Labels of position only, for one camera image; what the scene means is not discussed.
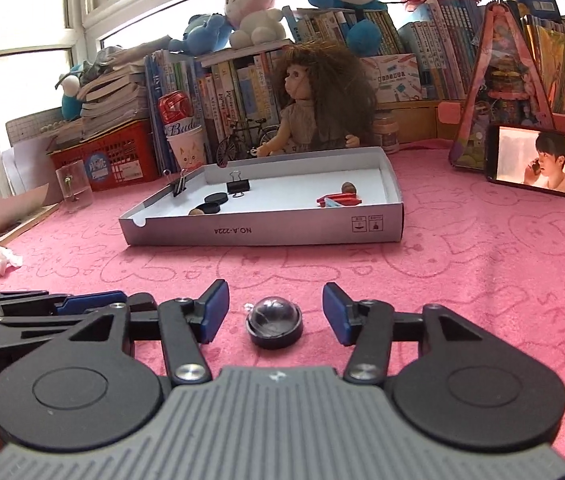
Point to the black round disc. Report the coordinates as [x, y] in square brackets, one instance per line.
[208, 207]
[216, 198]

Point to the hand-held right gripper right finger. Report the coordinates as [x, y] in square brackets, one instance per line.
[335, 312]

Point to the brown-haired doll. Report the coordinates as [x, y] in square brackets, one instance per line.
[332, 100]

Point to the black miniature bicycle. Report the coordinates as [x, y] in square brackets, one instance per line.
[242, 132]

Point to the clear glass cup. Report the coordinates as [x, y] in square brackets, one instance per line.
[73, 185]

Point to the wooden shelf box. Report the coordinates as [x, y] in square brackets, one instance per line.
[422, 120]

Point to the row of upright books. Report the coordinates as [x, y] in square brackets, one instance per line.
[322, 25]
[442, 50]
[222, 90]

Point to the white printer carton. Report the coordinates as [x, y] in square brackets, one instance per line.
[392, 80]

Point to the stack of flat books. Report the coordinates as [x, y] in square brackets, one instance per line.
[112, 95]

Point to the black binder clip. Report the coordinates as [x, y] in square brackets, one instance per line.
[180, 187]
[238, 189]

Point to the red hair clip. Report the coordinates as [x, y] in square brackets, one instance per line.
[345, 197]

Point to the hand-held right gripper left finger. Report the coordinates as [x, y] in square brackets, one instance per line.
[215, 310]

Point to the white paper cup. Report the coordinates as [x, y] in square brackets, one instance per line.
[187, 150]

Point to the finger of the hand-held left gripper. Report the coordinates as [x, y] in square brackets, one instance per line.
[22, 332]
[92, 302]

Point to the pink rabbit plush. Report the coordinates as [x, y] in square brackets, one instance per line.
[250, 0]

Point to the red beer can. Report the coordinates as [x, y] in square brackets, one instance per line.
[177, 110]

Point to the white cardboard box tray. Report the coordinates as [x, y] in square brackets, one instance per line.
[287, 180]

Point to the red plastic crate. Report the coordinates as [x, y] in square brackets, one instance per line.
[122, 155]

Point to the grey grid cutting mat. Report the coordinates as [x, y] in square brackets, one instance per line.
[27, 127]

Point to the white paper sheet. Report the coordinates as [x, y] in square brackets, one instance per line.
[25, 165]

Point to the white shelf board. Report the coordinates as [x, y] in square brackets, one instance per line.
[242, 52]

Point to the black smartphone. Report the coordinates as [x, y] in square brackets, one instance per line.
[537, 162]

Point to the row of thin magazines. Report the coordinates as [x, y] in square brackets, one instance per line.
[557, 60]

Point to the small blue plush toy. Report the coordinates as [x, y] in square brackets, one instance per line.
[202, 35]

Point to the small beige jar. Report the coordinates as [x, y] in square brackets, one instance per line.
[386, 132]

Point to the black domed round object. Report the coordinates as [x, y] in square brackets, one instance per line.
[275, 330]

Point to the blue and white plush toy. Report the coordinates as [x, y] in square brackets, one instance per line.
[70, 102]

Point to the pink triangular toy box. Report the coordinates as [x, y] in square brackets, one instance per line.
[504, 85]

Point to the white window frame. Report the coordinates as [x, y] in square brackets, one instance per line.
[102, 0]

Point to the blue hair clip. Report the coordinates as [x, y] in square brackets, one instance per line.
[332, 204]

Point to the brown cardboard sheet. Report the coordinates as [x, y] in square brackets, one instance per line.
[17, 215]

